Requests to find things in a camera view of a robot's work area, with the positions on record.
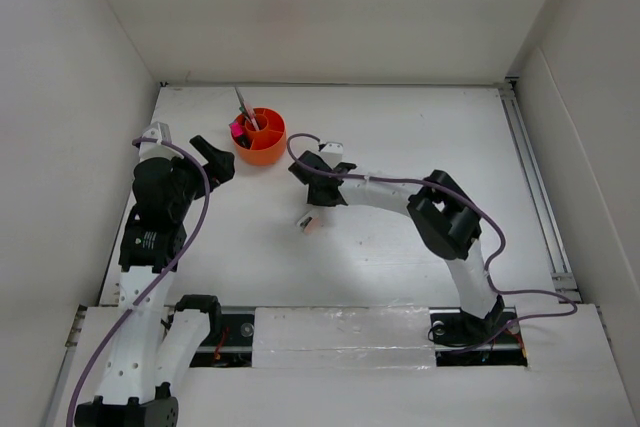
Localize pink cap black highlighter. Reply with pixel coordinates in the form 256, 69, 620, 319
229, 121, 251, 149

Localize pink transparent pen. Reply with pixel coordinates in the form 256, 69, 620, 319
246, 107, 260, 131

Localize black handled scissors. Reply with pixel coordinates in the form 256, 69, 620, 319
234, 86, 253, 122

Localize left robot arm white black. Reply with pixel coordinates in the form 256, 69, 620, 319
66, 135, 235, 426

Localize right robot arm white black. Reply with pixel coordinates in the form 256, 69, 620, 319
289, 150, 504, 347

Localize pink white mini stapler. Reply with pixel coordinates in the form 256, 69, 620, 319
297, 210, 321, 235

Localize orange round divided container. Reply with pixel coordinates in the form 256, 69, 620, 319
231, 108, 286, 167

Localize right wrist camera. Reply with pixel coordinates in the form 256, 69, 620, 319
318, 142, 344, 168

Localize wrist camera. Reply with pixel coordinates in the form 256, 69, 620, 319
133, 122, 174, 162
318, 142, 344, 168

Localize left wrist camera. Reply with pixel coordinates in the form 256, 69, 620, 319
133, 122, 174, 162

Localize metal rail at table front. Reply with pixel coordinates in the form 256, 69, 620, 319
154, 304, 530, 369

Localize aluminium rail right side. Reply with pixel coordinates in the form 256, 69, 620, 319
497, 77, 582, 303

